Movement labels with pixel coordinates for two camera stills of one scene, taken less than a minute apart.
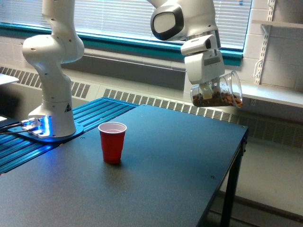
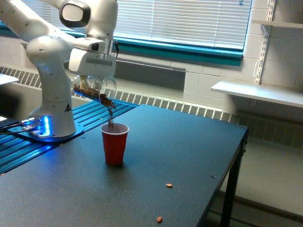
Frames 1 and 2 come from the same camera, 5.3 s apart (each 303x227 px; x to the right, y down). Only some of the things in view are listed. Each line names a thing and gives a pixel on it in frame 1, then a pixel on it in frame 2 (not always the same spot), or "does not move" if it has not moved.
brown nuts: [218, 99] → [105, 100]
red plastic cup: [112, 135] does not move
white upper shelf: [281, 24] does not move
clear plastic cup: [226, 92] → [102, 88]
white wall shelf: [284, 95] does not move
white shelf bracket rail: [266, 29] does not move
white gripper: [203, 67] → [92, 64]
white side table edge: [4, 79] does not move
